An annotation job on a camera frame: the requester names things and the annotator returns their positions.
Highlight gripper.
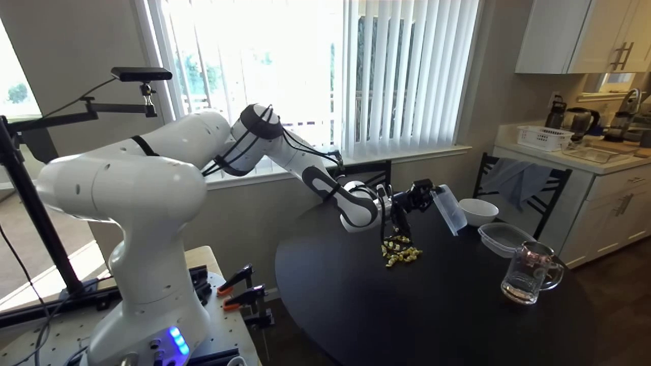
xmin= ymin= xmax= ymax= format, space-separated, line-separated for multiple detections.
xmin=391 ymin=178 xmax=440 ymax=214

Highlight clear plastic container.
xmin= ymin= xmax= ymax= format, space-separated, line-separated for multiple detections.
xmin=431 ymin=184 xmax=468 ymax=236

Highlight white bowl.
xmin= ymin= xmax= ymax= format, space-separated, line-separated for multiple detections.
xmin=459 ymin=198 xmax=499 ymax=227

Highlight heap of yellow pasta pieces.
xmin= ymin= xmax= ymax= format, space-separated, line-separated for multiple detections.
xmin=381 ymin=234 xmax=424 ymax=268

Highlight clear plastic container lid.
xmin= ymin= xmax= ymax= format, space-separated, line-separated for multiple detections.
xmin=477 ymin=222 xmax=537 ymax=258

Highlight blue grey cloth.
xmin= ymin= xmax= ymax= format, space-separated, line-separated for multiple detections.
xmin=482 ymin=157 xmax=553 ymax=212

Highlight white vertical blinds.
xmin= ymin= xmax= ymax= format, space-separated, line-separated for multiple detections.
xmin=342 ymin=0 xmax=482 ymax=159

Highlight glass mug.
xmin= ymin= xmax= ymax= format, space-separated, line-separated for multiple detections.
xmin=500 ymin=241 xmax=566 ymax=306

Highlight white plastic basket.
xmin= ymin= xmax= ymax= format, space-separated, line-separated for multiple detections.
xmin=517 ymin=125 xmax=575 ymax=152

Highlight black chair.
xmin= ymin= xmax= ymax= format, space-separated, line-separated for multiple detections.
xmin=472 ymin=152 xmax=573 ymax=240

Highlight black bottle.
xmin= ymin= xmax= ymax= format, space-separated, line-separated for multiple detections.
xmin=545 ymin=95 xmax=567 ymax=129

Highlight black kettle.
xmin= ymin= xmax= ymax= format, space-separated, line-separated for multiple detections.
xmin=565 ymin=106 xmax=601 ymax=141

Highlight clear plastic tray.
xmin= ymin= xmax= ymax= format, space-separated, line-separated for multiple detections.
xmin=561 ymin=144 xmax=632 ymax=164

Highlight white kitchen counter cabinet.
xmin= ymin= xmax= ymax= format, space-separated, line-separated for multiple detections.
xmin=492 ymin=122 xmax=651 ymax=270

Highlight orange black clamp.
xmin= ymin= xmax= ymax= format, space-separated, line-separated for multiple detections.
xmin=222 ymin=284 xmax=276 ymax=328
xmin=216 ymin=263 xmax=255 ymax=297

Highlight window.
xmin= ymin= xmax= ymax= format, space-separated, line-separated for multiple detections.
xmin=0 ymin=19 xmax=42 ymax=121
xmin=133 ymin=0 xmax=347 ymax=178

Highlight tap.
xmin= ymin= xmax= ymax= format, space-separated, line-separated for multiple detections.
xmin=622 ymin=88 xmax=643 ymax=115

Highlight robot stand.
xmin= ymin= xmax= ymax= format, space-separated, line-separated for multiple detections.
xmin=0 ymin=246 xmax=262 ymax=366

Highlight white wall cabinet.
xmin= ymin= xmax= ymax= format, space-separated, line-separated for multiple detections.
xmin=515 ymin=0 xmax=651 ymax=75

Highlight camera on mount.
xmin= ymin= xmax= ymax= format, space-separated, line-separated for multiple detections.
xmin=0 ymin=66 xmax=173 ymax=328

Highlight black cable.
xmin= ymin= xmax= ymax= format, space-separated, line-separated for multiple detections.
xmin=0 ymin=223 xmax=56 ymax=366

